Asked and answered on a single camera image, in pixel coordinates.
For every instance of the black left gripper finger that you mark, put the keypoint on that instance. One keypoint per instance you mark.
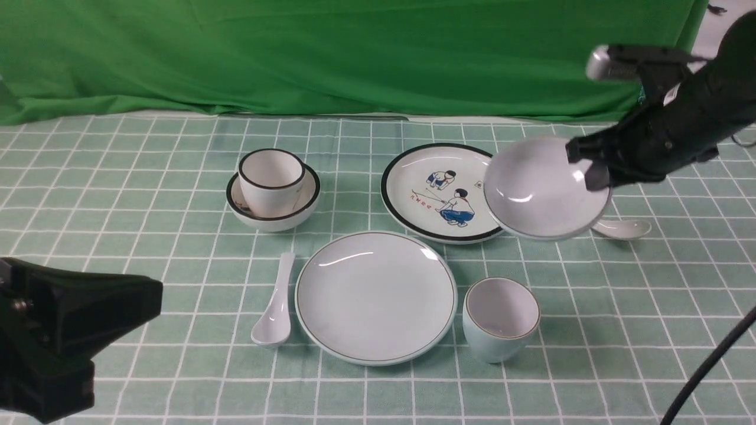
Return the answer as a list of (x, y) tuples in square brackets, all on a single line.
[(53, 323)]

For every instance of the pale green cup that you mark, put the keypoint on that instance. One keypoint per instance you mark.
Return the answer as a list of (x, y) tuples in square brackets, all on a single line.
[(499, 318)]

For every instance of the pale green bowl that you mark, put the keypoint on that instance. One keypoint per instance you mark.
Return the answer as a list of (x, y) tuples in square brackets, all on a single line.
[(533, 191)]

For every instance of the green checkered tablecloth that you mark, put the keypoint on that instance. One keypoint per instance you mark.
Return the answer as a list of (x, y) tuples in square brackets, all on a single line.
[(624, 323)]

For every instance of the white cup black rim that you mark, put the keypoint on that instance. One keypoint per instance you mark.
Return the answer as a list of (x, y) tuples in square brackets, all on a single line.
[(271, 181)]

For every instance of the cartoon plate black rim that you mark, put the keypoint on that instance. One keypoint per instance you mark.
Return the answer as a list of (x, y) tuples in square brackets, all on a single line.
[(436, 192)]

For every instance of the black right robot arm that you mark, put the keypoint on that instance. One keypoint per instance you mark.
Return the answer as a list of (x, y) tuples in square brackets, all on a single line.
[(725, 84)]

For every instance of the white spoon patterned handle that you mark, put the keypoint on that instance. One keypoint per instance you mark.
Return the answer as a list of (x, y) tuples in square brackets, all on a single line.
[(622, 229)]

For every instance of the white bowl black rim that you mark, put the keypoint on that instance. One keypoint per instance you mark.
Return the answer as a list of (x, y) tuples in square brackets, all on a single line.
[(303, 208)]

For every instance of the pale green plain plate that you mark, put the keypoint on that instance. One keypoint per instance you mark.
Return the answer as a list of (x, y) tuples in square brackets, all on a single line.
[(376, 298)]

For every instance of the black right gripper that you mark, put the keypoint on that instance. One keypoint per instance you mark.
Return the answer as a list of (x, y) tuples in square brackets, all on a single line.
[(646, 147)]

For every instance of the plain white ceramic spoon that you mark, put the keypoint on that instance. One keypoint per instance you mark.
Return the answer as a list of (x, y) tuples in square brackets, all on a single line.
[(274, 326)]

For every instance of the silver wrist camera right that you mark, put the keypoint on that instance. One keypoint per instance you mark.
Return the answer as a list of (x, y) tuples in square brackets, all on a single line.
[(624, 62)]

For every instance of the green backdrop cloth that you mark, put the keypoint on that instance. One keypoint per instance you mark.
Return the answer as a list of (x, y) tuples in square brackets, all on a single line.
[(523, 59)]

